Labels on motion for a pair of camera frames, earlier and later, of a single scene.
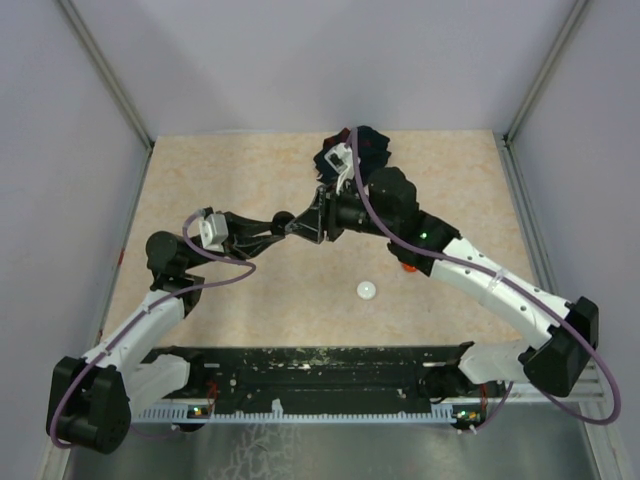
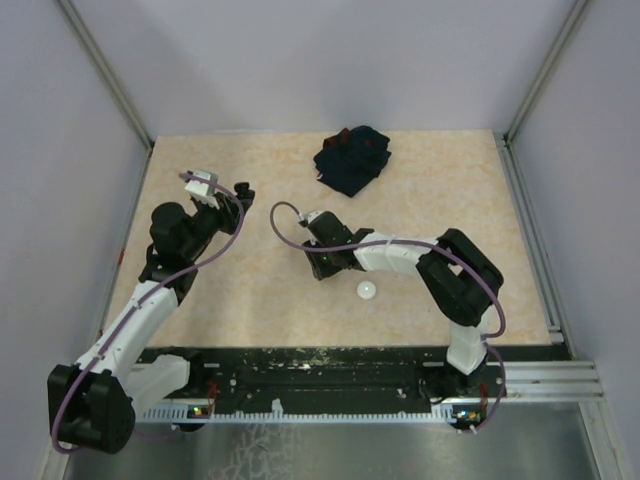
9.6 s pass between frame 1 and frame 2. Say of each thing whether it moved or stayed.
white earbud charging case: stayed
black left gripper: moved
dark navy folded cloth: stayed
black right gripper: moved
